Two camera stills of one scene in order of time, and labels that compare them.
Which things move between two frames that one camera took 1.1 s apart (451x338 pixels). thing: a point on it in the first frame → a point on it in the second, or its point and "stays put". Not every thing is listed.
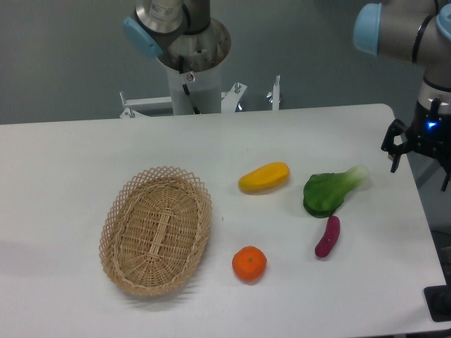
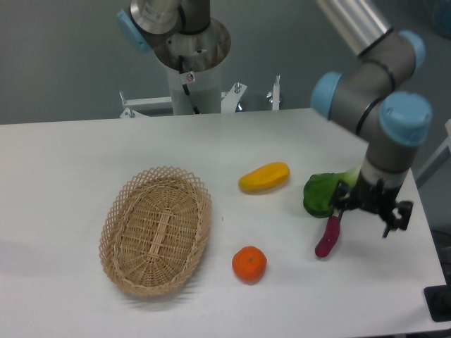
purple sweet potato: (330, 238) stays put
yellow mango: (264, 178) stays put
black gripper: (429, 134) → (375, 198)
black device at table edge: (438, 299) stays put
